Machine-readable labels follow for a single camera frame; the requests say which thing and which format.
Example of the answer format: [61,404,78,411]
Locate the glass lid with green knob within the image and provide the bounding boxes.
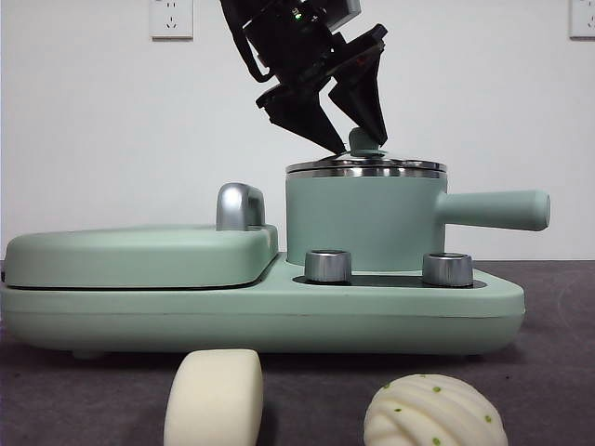
[284,127,448,180]

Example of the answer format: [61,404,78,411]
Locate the smooth white bun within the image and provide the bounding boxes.
[163,348,264,446]

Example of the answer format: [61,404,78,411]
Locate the ridged bun with green dots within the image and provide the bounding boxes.
[363,373,510,446]

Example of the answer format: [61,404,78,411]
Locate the silver control knob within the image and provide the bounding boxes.
[304,249,353,283]
[421,252,474,287]

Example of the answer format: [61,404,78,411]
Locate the green grill cover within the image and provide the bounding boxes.
[3,224,280,292]

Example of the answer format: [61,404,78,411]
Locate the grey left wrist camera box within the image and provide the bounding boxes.
[319,0,363,23]

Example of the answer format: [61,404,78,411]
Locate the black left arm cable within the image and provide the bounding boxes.
[218,0,273,84]

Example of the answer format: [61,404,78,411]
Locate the chrome cover handle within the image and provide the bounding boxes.
[216,182,267,232]

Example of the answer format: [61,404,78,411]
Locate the green pot with handle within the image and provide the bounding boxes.
[284,167,552,274]

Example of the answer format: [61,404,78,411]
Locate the white wall socket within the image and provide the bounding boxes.
[149,0,194,41]
[569,0,595,40]

